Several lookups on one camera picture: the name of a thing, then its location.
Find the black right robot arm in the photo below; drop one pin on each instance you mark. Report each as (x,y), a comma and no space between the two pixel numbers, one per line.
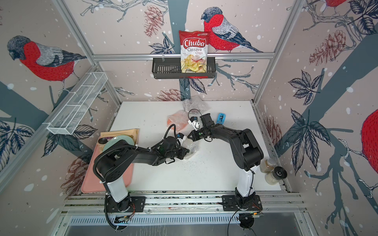
(245,149)

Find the white wire mesh shelf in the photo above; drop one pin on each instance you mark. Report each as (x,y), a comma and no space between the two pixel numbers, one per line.
(73,111)

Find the brown spice jar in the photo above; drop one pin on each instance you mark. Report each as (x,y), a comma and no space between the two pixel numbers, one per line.
(268,165)

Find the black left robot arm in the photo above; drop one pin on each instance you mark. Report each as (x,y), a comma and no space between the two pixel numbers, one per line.
(111,164)

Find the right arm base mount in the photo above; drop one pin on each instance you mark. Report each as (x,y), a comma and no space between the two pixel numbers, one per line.
(234,203)

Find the pink plastic tray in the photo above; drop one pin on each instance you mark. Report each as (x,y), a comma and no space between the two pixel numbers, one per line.
(91,183)

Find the mint green floral plate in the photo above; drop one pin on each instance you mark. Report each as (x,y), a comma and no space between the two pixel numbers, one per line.
(116,139)

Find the black wire wall basket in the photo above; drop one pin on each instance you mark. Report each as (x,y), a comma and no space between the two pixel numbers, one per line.
(170,68)

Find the Chuba cassava chips bag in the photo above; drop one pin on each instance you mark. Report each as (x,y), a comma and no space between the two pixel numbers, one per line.
(194,51)

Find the blue tape dispenser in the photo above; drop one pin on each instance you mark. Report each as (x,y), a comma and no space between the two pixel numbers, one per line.
(221,118)

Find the stack of bubble wrap sheets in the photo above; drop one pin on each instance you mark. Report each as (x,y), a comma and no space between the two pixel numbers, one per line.
(191,146)

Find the clear bubble wrap sheet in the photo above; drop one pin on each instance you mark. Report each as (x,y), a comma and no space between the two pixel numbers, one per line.
(178,120)
(195,100)

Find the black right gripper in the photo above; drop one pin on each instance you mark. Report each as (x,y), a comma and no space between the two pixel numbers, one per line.
(194,137)

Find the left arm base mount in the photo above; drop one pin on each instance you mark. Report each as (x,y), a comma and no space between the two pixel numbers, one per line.
(129,204)

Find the black lid spice jar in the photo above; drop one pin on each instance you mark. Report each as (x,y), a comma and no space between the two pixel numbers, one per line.
(279,173)

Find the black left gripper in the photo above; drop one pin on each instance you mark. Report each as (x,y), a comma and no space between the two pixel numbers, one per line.
(182,153)

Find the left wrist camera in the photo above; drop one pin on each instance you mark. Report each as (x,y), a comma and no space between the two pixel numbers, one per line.
(181,137)

